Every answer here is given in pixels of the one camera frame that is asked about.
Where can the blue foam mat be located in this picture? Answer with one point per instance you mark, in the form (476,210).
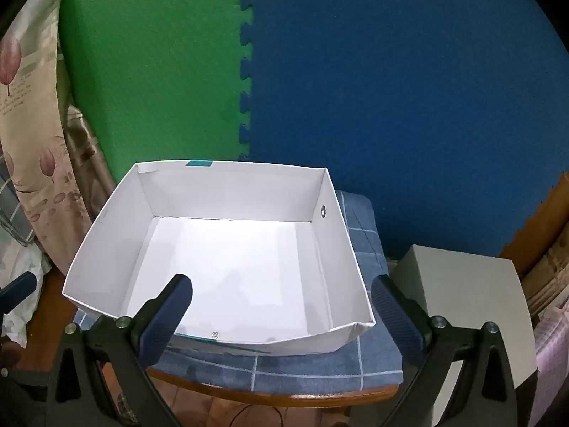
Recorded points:
(400,98)

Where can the wooden nightstand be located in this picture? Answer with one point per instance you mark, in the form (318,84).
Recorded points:
(266,399)

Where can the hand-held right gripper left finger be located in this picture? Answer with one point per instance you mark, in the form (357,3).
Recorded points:
(169,316)

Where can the white shoe box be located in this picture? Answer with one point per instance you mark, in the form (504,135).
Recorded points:
(222,253)

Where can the green foam mat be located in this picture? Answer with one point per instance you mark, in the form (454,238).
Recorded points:
(155,75)

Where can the blue checked cloth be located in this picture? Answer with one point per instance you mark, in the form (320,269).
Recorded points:
(311,373)

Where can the grey checked blanket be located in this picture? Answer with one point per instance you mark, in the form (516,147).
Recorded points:
(11,213)

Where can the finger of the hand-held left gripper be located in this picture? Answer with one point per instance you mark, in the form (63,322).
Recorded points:
(20,289)

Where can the brown satin cloth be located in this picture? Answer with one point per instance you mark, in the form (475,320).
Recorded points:
(86,155)

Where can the pink checked cloth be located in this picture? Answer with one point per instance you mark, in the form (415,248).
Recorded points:
(553,351)

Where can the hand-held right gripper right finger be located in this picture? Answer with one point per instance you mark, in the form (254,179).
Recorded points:
(395,316)

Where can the pink floral pillow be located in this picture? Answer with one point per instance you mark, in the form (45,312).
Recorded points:
(31,142)

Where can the white printed quilt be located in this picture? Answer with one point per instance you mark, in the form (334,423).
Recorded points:
(17,327)

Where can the stack of cardboard sheets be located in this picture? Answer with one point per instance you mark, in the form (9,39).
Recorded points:
(549,280)

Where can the brown wooden furniture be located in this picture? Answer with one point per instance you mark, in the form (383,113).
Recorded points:
(546,227)

